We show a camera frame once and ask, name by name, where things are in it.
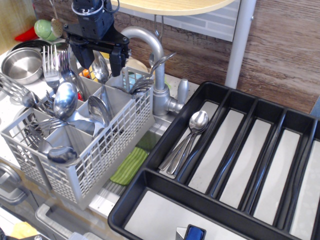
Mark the large steel spoon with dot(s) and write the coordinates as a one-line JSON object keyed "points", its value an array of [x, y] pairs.
{"points": [[65, 101]]}

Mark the grey metal post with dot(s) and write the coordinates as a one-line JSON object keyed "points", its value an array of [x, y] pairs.
{"points": [[240, 38]]}

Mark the steel spoons in tray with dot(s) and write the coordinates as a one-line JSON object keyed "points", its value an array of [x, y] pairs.
{"points": [[197, 124]]}

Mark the small steel spoon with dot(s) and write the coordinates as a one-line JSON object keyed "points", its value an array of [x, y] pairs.
{"points": [[155, 64]]}

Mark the grey plastic cutlery basket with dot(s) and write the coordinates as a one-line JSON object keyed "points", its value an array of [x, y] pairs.
{"points": [[98, 157]]}

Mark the light wooden shelf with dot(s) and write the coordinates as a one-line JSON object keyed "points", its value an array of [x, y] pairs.
{"points": [[172, 7]]}

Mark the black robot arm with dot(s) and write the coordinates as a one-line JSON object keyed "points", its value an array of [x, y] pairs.
{"points": [[94, 3]]}

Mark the green apple toy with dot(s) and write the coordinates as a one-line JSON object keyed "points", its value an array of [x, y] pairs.
{"points": [[43, 29]]}

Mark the stainless steel bowl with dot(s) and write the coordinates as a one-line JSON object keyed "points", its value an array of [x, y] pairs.
{"points": [[24, 65]]}

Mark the steel fork upright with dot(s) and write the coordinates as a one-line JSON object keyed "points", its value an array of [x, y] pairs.
{"points": [[50, 66]]}

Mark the steel spoon front basket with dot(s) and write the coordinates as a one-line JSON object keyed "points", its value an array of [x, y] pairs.
{"points": [[62, 155]]}

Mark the black cutlery tray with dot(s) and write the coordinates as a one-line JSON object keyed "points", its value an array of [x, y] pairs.
{"points": [[253, 174]]}

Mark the silver kitchen faucet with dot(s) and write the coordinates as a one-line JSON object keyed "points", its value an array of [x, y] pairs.
{"points": [[162, 100]]}

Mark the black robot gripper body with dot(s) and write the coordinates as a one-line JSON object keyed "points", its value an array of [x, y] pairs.
{"points": [[95, 30]]}

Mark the blue object at bottom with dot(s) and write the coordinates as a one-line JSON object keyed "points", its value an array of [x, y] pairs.
{"points": [[194, 233]]}

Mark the tall steel spoon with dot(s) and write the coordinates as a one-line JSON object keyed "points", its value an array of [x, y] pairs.
{"points": [[101, 72]]}

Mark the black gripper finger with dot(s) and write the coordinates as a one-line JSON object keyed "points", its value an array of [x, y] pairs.
{"points": [[84, 55], [117, 59]]}

